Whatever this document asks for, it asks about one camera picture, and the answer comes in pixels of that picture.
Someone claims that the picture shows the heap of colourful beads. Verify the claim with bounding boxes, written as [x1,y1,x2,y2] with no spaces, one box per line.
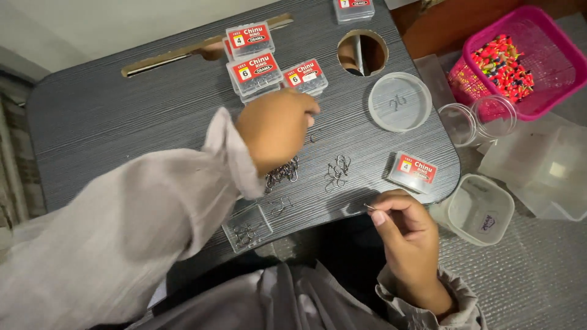
[470,34,535,104]

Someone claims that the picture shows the large pile of fishing hooks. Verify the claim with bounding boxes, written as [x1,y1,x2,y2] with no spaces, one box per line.
[264,156,300,194]

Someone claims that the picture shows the grey wooden lap desk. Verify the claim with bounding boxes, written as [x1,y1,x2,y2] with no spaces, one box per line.
[25,0,462,278]

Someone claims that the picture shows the open clear plastic box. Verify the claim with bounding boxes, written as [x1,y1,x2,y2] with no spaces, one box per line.
[221,203,274,255]

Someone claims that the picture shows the heap of hooks in box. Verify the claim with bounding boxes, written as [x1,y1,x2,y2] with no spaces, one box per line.
[231,222,263,248]

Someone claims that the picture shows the person's left hand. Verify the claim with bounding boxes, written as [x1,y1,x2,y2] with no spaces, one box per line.
[235,88,322,178]

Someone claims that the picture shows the round clear plastic lid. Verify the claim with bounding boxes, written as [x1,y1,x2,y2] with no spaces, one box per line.
[368,72,433,134]

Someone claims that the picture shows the square clear plastic container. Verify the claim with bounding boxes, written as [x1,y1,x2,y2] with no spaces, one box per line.
[428,174,515,248]

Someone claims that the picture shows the pink plastic mesh basket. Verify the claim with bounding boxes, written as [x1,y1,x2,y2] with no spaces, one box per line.
[447,5,587,123]

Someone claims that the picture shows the few loose fishing hooks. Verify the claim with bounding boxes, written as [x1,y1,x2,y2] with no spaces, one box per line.
[268,196,294,217]

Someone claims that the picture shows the clear round plastic cup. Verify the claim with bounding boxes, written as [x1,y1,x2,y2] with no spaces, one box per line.
[472,94,518,138]
[437,103,480,149]

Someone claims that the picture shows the small pile of fishing hooks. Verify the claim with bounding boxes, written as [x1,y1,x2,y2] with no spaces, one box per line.
[324,154,352,193]

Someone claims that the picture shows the person's right hand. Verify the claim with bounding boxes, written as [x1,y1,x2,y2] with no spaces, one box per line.
[366,189,454,318]

